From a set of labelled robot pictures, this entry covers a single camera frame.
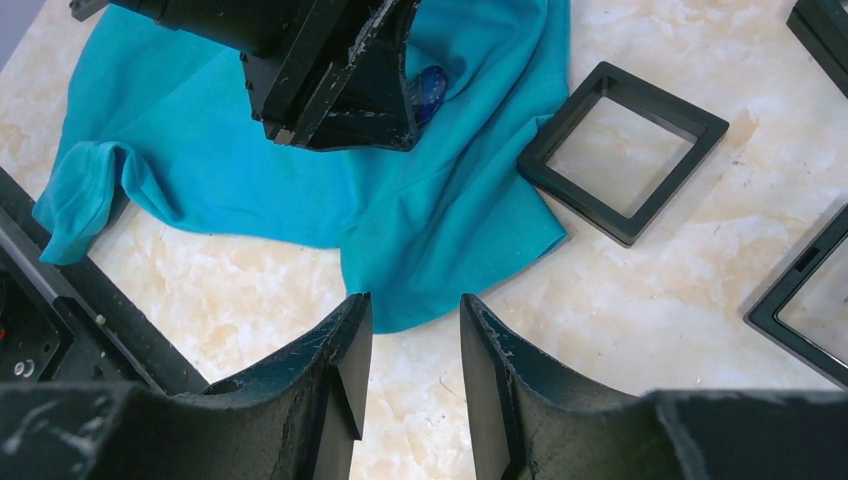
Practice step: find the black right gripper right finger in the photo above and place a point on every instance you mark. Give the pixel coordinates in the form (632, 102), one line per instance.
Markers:
(532, 417)

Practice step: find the black square frame far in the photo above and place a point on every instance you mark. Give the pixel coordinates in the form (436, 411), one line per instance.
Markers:
(821, 27)

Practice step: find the black square frame left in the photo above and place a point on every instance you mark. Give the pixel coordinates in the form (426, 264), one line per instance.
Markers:
(624, 161)

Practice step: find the black square frame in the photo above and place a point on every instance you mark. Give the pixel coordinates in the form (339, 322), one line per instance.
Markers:
(821, 27)
(624, 161)

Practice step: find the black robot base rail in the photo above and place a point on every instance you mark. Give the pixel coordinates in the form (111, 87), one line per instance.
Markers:
(72, 323)

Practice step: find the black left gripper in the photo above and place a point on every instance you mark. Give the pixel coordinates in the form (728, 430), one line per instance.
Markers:
(281, 71)

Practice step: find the black folded frame stand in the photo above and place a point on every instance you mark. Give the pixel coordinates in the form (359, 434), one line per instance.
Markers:
(804, 310)

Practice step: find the teal garment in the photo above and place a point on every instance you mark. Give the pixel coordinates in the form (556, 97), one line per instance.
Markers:
(416, 230)

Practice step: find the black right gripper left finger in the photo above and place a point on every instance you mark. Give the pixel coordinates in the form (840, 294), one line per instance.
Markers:
(296, 414)

